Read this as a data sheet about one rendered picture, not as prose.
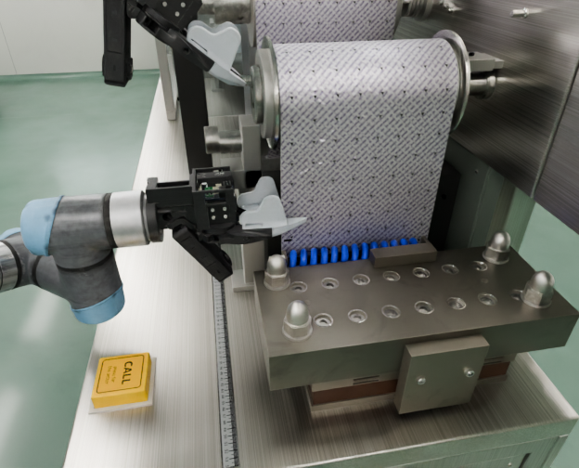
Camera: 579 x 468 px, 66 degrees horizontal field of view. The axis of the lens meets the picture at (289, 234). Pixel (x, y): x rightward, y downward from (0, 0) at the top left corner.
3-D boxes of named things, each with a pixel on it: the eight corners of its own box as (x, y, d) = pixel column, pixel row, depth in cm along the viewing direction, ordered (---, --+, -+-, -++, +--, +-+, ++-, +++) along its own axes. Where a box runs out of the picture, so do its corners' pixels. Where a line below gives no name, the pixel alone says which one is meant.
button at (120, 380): (103, 368, 65) (98, 357, 64) (151, 361, 66) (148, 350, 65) (94, 409, 60) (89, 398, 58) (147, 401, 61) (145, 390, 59)
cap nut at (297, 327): (279, 321, 55) (279, 293, 53) (308, 318, 56) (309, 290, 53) (285, 344, 52) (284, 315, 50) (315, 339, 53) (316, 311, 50)
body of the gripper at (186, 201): (238, 189, 56) (140, 197, 55) (243, 245, 61) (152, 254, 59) (234, 164, 63) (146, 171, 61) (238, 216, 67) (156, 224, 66)
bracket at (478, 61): (445, 63, 65) (448, 49, 64) (482, 62, 66) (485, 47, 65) (462, 71, 61) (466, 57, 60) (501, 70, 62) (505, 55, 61)
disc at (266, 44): (262, 125, 70) (259, 24, 62) (264, 124, 71) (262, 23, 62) (276, 169, 59) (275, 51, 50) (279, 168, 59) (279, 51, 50)
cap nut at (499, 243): (477, 251, 68) (484, 226, 65) (499, 248, 68) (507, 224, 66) (490, 266, 65) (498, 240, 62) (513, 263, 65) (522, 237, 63)
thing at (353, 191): (281, 257, 68) (279, 143, 58) (424, 241, 72) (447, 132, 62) (282, 259, 68) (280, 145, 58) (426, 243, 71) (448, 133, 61)
